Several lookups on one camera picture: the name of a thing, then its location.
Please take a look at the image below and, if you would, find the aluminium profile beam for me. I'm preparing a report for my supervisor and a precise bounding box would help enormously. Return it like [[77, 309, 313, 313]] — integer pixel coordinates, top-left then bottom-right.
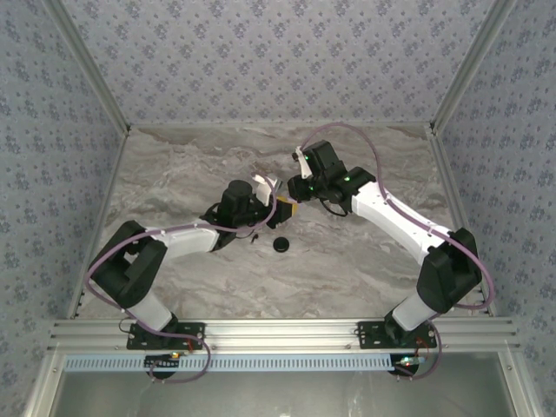
[[46, 318, 521, 352]]

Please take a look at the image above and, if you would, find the grey metal sheet panel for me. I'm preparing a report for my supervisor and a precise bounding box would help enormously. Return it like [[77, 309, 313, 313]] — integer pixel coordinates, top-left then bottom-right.
[[51, 371, 518, 417]]

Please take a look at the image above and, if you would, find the small electronics board with LED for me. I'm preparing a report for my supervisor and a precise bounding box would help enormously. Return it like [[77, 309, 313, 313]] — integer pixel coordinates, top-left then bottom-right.
[[390, 354, 425, 377], [145, 352, 182, 374]]

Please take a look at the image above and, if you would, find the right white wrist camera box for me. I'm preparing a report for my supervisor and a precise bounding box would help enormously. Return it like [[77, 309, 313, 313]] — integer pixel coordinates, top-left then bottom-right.
[[292, 146, 313, 180]]

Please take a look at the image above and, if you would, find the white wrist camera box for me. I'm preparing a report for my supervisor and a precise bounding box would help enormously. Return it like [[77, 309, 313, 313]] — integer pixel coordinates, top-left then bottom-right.
[[251, 172, 284, 205], [292, 146, 313, 180]]

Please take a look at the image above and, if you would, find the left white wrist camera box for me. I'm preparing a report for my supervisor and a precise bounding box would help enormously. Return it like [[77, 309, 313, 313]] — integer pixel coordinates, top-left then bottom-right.
[[251, 172, 284, 205]]

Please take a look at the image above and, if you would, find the thin black wire loop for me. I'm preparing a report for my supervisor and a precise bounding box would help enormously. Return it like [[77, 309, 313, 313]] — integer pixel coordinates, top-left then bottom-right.
[[320, 197, 350, 217]]

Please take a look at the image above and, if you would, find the aluminium table side rail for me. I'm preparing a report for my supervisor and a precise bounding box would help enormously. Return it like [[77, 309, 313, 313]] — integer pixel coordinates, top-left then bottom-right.
[[426, 125, 500, 318], [67, 128, 134, 321]]

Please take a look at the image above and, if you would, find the white slotted cable duct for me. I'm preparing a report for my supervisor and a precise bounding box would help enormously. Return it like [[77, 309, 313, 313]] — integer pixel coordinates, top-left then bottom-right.
[[63, 353, 394, 374]]

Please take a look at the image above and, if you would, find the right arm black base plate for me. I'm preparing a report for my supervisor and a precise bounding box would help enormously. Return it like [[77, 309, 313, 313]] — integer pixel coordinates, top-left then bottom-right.
[[356, 321, 438, 351]]

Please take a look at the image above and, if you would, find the aluminium frame post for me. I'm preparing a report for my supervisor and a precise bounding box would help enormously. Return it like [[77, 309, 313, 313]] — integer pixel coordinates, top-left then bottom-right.
[[428, 0, 521, 134]]

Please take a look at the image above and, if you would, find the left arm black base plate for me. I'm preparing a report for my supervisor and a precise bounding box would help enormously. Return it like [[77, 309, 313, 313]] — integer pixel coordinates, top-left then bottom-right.
[[126, 323, 206, 351]]

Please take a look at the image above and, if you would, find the aluminium frame leg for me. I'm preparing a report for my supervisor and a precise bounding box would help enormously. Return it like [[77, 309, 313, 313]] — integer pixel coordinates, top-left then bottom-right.
[[23, 350, 66, 417], [497, 350, 538, 417]]

